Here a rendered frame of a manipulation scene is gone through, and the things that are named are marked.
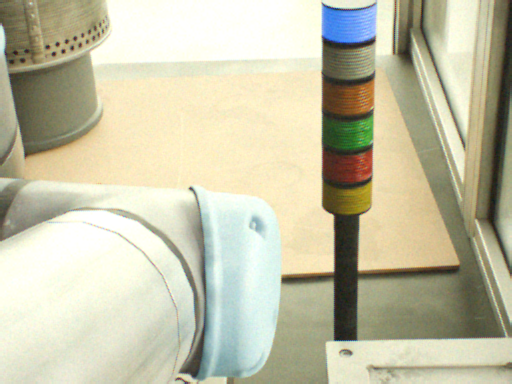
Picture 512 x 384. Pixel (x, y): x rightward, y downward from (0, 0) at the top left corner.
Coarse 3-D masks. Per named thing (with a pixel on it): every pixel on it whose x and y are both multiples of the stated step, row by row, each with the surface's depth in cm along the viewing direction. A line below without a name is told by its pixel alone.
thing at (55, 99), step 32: (0, 0) 132; (32, 0) 133; (64, 0) 136; (96, 0) 142; (32, 32) 135; (64, 32) 138; (96, 32) 143; (32, 64) 137; (64, 64) 143; (32, 96) 143; (64, 96) 146; (96, 96) 155; (32, 128) 145; (64, 128) 148
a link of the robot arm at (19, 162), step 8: (16, 144) 54; (16, 152) 55; (8, 160) 54; (16, 160) 55; (24, 160) 57; (0, 168) 53; (8, 168) 54; (16, 168) 55; (0, 176) 54; (8, 176) 55; (16, 176) 56
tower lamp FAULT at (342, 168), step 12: (372, 144) 87; (324, 156) 87; (336, 156) 86; (348, 156) 86; (360, 156) 86; (372, 156) 87; (324, 168) 88; (336, 168) 87; (348, 168) 86; (360, 168) 87; (372, 168) 88; (336, 180) 87; (348, 180) 87; (360, 180) 87
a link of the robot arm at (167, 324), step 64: (0, 192) 41; (64, 192) 41; (128, 192) 40; (192, 192) 41; (0, 256) 29; (64, 256) 30; (128, 256) 33; (192, 256) 37; (256, 256) 38; (0, 320) 24; (64, 320) 27; (128, 320) 30; (192, 320) 36; (256, 320) 38
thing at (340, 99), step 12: (324, 84) 84; (336, 84) 83; (348, 84) 82; (360, 84) 82; (372, 84) 84; (324, 96) 84; (336, 96) 83; (348, 96) 83; (360, 96) 83; (372, 96) 84; (324, 108) 85; (336, 108) 84; (348, 108) 83; (360, 108) 84; (372, 108) 85
